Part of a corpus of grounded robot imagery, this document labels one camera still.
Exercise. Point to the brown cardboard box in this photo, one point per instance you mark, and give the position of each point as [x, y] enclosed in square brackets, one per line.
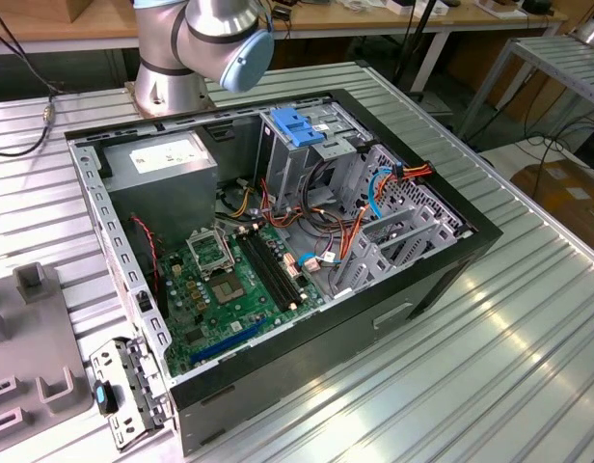
[567, 193]

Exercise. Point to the white power supply label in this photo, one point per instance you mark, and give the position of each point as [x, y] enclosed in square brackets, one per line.
[167, 156]

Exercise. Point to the black open PC case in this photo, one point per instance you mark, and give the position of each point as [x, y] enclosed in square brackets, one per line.
[326, 347]

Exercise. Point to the green motherboard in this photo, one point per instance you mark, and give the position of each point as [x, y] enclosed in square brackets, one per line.
[229, 318]

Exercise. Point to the grey metal disk bay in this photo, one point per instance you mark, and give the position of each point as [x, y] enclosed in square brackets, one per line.
[374, 263]

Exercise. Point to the grey metal optical drive bay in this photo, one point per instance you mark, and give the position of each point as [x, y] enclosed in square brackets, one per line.
[282, 169]

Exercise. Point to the metal slat side table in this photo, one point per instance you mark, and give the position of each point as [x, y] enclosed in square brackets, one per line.
[557, 62]

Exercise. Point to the blue expansion slot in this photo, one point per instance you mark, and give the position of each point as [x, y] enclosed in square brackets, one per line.
[229, 340]

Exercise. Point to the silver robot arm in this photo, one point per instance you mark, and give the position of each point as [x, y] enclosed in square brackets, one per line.
[205, 29]

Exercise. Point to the black RAM slot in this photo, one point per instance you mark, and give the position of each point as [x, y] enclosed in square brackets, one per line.
[276, 267]
[263, 272]

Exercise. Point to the beige motherboard connector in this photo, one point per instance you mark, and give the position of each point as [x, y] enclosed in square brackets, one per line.
[292, 265]

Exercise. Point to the wooden desk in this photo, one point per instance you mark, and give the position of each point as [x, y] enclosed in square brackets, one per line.
[326, 21]

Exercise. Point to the grey power supply unit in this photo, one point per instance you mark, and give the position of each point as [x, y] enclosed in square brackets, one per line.
[157, 202]

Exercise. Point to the small black case clip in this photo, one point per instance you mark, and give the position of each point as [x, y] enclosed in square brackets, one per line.
[143, 301]

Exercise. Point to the grey metal slot bracket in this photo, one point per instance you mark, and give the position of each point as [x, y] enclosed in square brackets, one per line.
[133, 386]

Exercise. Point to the CPU socket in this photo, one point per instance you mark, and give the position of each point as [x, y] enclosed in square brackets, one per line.
[227, 289]

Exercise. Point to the blue plastic drive latch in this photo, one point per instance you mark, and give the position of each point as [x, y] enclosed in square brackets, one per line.
[297, 125]

